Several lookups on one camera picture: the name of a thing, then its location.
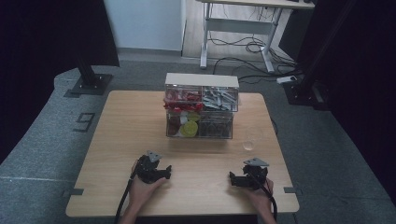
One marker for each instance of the grey tape marker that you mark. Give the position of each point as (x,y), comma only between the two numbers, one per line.
(74,192)

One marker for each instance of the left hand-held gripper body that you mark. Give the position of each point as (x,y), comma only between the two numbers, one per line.
(146,171)

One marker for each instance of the white power strip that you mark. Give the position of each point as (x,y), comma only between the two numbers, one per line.
(286,79)

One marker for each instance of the pile of grey clips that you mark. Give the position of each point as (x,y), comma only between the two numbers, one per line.
(219,99)

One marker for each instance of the person's right hand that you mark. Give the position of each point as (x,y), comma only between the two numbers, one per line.
(260,196)

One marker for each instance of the person's left hand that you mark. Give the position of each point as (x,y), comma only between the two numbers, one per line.
(141,193)

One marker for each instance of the black stand with base plate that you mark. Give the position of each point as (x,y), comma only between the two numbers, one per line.
(91,81)

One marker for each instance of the large yellow-green round disc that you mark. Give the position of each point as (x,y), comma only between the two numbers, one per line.
(188,128)

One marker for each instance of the small clear plastic piece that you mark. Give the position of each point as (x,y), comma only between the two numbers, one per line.
(252,138)

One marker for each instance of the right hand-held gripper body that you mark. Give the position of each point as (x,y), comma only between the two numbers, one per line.
(257,174)

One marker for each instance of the black stand with angled post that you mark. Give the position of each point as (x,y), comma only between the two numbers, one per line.
(306,90)

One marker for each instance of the pile of red clips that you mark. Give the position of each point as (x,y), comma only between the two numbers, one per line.
(183,104)

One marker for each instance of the small yellow-green round disc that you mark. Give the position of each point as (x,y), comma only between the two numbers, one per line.
(193,116)

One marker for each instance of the pile of dark small parts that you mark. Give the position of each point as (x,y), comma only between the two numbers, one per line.
(215,126)

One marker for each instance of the white desk frame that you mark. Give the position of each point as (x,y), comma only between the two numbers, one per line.
(236,26)

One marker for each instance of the clear drawer organizer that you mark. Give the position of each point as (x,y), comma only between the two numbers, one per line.
(202,105)

